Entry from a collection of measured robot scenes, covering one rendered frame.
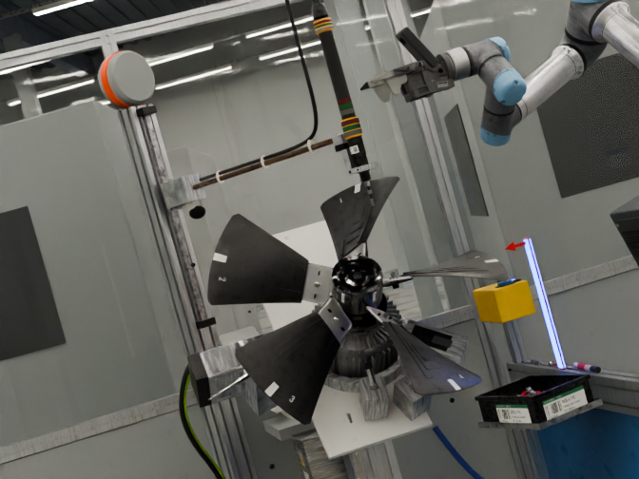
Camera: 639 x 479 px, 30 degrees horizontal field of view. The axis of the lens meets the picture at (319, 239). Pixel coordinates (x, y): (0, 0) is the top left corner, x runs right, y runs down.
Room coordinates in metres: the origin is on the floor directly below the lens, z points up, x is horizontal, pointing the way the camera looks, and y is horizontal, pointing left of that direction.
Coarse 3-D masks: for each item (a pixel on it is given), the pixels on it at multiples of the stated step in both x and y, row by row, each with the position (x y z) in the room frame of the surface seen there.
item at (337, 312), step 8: (328, 304) 2.72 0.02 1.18; (336, 304) 2.73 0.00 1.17; (320, 312) 2.70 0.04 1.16; (328, 312) 2.71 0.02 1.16; (336, 312) 2.73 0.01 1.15; (328, 320) 2.71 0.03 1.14; (344, 320) 2.74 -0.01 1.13; (336, 328) 2.72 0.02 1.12; (344, 328) 2.74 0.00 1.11; (336, 336) 2.72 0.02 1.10
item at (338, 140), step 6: (336, 138) 2.82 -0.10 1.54; (342, 138) 2.81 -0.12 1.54; (336, 144) 2.82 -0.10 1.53; (342, 144) 2.80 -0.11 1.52; (348, 144) 2.81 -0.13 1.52; (336, 150) 2.82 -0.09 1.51; (342, 150) 2.81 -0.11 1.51; (348, 150) 2.81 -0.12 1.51; (342, 156) 2.81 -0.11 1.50; (348, 156) 2.80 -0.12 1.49; (348, 162) 2.80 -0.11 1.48; (348, 168) 2.81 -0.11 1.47; (354, 168) 2.77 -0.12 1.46; (360, 168) 2.77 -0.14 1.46; (366, 168) 2.77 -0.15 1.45; (372, 168) 2.80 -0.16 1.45
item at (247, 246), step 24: (240, 216) 2.85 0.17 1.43; (240, 240) 2.83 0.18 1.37; (264, 240) 2.82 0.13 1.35; (216, 264) 2.83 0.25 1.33; (240, 264) 2.82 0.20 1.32; (264, 264) 2.81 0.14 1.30; (288, 264) 2.80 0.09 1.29; (216, 288) 2.82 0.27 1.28; (240, 288) 2.82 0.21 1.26; (264, 288) 2.81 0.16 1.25; (288, 288) 2.80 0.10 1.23
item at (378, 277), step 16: (352, 256) 2.76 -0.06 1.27; (336, 272) 2.73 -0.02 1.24; (352, 272) 2.74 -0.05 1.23; (368, 272) 2.73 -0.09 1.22; (336, 288) 2.71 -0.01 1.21; (352, 288) 2.71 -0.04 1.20; (368, 288) 2.70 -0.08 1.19; (352, 304) 2.72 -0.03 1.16; (368, 304) 2.72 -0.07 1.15; (384, 304) 2.81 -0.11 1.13; (352, 320) 2.77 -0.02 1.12; (368, 320) 2.77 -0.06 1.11
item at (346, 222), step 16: (352, 192) 3.00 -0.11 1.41; (384, 192) 2.93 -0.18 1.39; (320, 208) 3.04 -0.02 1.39; (336, 208) 3.00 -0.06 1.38; (352, 208) 2.96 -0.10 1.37; (368, 208) 2.91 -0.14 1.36; (336, 224) 2.97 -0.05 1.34; (352, 224) 2.91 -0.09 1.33; (368, 224) 2.87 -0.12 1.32; (336, 240) 2.94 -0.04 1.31; (352, 240) 2.88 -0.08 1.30
